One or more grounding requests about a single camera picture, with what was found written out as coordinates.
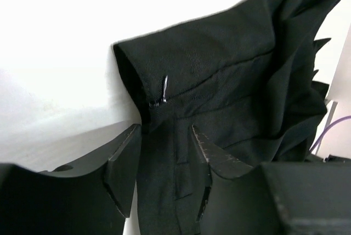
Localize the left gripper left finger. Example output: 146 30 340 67
1 124 141 234

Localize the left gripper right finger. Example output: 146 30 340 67
191 126 350 234

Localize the black skirt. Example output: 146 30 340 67
113 0 341 234

